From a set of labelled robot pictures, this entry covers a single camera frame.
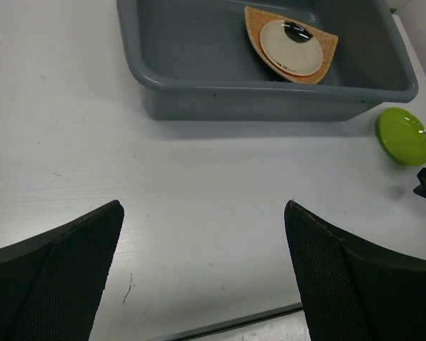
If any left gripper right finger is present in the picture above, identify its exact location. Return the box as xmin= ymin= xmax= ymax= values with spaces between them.
xmin=284 ymin=200 xmax=426 ymax=340

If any grey plastic bin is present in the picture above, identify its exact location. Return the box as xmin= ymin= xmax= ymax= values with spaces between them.
xmin=116 ymin=1 xmax=418 ymax=121

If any orange woven triangular basket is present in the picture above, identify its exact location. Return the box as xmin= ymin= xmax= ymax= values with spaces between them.
xmin=244 ymin=6 xmax=339 ymax=84

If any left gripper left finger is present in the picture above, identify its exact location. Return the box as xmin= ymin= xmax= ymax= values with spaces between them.
xmin=0 ymin=200 xmax=124 ymax=340

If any aluminium table edge rail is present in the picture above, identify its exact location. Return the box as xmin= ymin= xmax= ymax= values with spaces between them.
xmin=153 ymin=303 xmax=303 ymax=341

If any cream plate with black mark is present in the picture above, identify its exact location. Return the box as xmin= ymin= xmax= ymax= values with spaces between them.
xmin=260 ymin=20 xmax=324 ymax=77

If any green round plate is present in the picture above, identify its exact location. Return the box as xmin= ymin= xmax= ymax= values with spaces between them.
xmin=374 ymin=107 xmax=426 ymax=166

